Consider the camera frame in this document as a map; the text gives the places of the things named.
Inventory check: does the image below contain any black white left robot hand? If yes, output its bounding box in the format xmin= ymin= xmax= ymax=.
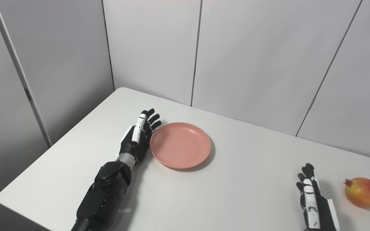
xmin=119 ymin=108 xmax=162 ymax=166

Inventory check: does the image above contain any red yellow pomegranate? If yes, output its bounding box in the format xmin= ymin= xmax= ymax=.
xmin=344 ymin=177 xmax=370 ymax=208

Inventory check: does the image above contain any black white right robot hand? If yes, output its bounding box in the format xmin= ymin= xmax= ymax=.
xmin=296 ymin=163 xmax=340 ymax=231

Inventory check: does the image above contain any pink round plate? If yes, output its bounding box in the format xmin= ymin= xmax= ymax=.
xmin=150 ymin=122 xmax=212 ymax=169

